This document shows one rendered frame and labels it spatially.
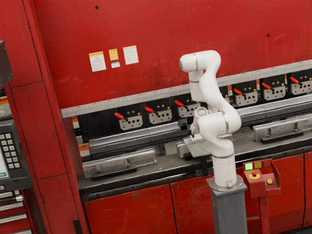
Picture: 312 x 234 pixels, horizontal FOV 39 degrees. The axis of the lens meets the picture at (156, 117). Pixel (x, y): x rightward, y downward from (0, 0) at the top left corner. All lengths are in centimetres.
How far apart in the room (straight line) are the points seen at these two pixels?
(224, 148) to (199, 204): 90
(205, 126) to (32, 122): 103
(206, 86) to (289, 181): 123
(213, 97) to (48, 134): 100
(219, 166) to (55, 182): 104
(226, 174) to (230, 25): 99
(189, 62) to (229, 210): 84
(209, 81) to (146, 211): 113
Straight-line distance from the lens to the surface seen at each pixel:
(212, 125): 225
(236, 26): 287
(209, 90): 234
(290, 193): 336
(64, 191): 283
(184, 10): 276
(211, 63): 242
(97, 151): 324
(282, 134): 320
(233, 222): 254
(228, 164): 236
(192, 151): 286
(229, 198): 244
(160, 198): 304
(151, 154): 301
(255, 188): 292
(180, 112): 291
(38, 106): 261
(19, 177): 230
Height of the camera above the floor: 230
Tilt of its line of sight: 22 degrees down
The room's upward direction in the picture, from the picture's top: 9 degrees counter-clockwise
